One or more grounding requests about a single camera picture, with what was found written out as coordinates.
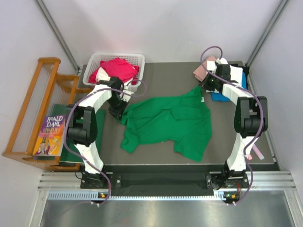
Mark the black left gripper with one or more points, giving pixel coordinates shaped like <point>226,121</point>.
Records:
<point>116,111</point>

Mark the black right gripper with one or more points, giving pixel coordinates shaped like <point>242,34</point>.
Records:
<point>204,84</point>

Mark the green t shirt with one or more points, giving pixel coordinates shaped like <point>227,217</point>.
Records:
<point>185,120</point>

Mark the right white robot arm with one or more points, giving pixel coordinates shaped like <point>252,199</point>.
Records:
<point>250,119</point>

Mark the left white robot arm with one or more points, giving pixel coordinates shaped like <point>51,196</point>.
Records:
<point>81,124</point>

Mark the folded pink t shirt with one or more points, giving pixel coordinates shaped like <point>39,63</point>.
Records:
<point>200,73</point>

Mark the folded blue t shirt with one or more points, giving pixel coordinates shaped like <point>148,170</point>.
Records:
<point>220,98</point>

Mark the folded white t shirt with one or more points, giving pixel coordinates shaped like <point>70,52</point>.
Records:
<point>235,73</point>

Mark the white shirt in basket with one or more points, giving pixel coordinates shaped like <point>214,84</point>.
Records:
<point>102,75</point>

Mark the crimson red t shirt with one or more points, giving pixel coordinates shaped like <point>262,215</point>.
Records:
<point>117,68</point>

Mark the white plastic laundry basket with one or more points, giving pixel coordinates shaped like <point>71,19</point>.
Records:
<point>94,63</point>

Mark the green folding board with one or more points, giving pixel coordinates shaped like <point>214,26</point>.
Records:
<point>66,156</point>

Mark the wooden book rack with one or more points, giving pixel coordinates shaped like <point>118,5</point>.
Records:
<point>47,88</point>

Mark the Roald Dahl book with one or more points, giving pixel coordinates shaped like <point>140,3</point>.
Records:
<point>50,138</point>

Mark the pink marker pen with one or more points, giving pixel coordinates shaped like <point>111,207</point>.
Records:
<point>257,153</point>

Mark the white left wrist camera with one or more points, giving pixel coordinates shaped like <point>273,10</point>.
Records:
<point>129,89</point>

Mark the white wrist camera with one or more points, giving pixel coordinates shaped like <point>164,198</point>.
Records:
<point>221,63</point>
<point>129,89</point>

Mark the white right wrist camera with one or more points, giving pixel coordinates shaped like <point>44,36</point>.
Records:
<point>221,63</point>

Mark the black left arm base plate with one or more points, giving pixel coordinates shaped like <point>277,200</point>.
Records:
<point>98,181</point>

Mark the grey slotted cable duct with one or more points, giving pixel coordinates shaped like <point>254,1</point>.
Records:
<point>100,196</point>

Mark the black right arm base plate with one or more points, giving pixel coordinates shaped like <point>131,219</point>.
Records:
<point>218,181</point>

